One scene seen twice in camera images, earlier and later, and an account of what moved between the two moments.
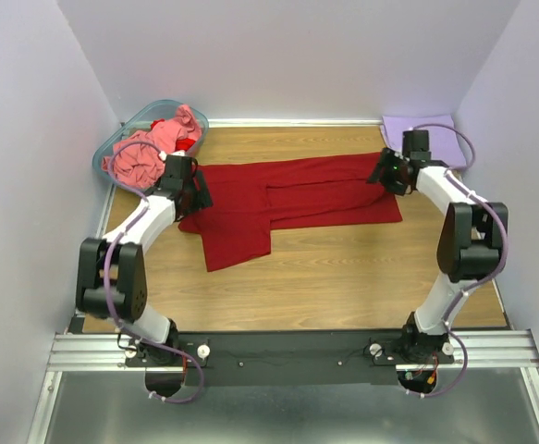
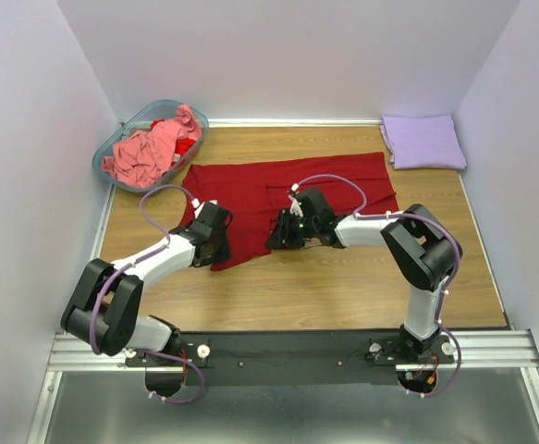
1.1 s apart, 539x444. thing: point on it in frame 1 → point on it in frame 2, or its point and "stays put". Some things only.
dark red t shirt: (249, 200) stays put
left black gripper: (202, 198) → (225, 252)
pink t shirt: (138, 162) stays put
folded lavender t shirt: (444, 140) stays put
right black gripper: (387, 157) → (280, 237)
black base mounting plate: (300, 358) stays put
